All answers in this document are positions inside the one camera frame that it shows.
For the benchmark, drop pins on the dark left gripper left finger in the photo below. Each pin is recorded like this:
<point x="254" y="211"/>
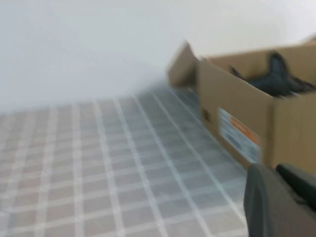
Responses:
<point x="269" y="212"/>

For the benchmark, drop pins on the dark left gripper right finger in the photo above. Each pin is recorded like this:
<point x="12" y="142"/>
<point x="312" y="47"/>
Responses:
<point x="301" y="182"/>

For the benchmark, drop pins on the brown cardboard shoe box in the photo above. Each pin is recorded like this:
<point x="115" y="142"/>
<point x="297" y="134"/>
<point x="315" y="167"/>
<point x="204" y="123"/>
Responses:
<point x="291" y="128"/>

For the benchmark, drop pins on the black knit sneaker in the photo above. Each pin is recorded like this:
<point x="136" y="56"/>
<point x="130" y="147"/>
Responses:
<point x="279" y="76"/>

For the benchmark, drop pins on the grey white checked tablecloth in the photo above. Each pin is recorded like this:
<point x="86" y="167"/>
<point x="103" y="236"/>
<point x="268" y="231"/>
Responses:
<point x="98" y="172"/>

